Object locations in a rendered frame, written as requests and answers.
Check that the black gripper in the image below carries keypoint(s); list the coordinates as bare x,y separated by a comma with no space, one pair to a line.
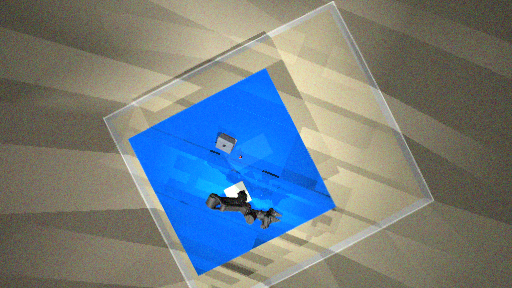
268,217

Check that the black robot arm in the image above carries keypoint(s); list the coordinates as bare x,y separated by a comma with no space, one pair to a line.
233,204

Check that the grey sloped panel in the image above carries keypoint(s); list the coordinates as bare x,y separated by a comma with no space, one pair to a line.
225,143

